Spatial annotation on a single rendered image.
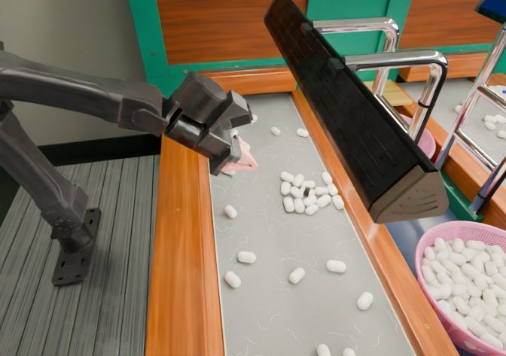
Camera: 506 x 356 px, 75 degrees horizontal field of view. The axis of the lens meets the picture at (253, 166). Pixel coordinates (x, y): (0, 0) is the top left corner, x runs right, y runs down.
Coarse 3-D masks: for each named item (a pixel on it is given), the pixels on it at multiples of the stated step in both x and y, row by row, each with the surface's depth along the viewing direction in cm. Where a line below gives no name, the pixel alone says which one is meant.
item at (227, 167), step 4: (240, 144) 64; (244, 148) 64; (244, 152) 63; (244, 156) 64; (248, 156) 65; (248, 160) 66; (252, 160) 67; (224, 164) 64; (228, 164) 64; (232, 164) 67; (236, 164) 67; (252, 164) 68; (256, 164) 68; (224, 168) 65; (228, 168) 65; (232, 168) 66; (236, 168) 67; (240, 168) 67; (244, 168) 68; (248, 168) 68; (252, 168) 69; (256, 168) 69
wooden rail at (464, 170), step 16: (400, 112) 105; (432, 128) 94; (432, 160) 92; (448, 160) 86; (464, 160) 83; (464, 176) 81; (480, 176) 79; (464, 192) 82; (496, 192) 75; (496, 208) 73; (496, 224) 73
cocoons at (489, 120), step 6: (462, 102) 107; (456, 108) 104; (498, 114) 100; (486, 120) 100; (492, 120) 99; (498, 120) 100; (504, 120) 99; (486, 126) 98; (492, 126) 96; (498, 132) 94; (504, 132) 93
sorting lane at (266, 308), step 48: (288, 96) 112; (288, 144) 93; (240, 192) 79; (240, 240) 68; (288, 240) 68; (336, 240) 68; (240, 288) 60; (288, 288) 60; (336, 288) 60; (240, 336) 54; (288, 336) 54; (336, 336) 54; (384, 336) 54
